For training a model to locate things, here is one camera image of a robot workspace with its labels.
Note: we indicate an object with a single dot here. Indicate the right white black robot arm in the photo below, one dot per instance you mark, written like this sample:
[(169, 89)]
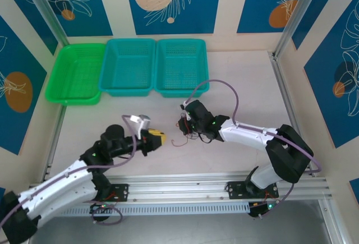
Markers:
[(246, 134)]

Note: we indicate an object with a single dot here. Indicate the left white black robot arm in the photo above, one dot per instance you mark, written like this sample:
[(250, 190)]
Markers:
[(56, 188)]

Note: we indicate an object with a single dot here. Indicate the teal plastic basket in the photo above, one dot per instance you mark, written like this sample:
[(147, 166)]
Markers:
[(179, 67), (126, 67)]

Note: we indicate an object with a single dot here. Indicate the black controller board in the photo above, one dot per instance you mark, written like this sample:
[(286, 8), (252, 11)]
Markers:
[(101, 207), (261, 209)]

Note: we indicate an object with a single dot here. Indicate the green plastic basket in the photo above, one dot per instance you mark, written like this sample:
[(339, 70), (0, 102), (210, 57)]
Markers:
[(73, 73)]

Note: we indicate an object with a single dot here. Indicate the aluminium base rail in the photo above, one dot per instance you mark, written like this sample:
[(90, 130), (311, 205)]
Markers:
[(179, 185)]

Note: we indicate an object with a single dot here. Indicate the aluminium side rail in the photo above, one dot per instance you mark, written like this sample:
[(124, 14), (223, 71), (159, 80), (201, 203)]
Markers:
[(284, 87), (53, 146)]

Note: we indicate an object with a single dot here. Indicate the blue floral wall panel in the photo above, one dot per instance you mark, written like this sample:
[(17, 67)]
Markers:
[(92, 8), (252, 8), (355, 189), (196, 16), (322, 2), (16, 120), (336, 109), (28, 22)]

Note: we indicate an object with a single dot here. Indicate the aluminium frame post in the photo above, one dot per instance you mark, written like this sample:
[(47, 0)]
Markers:
[(45, 8), (298, 8)]

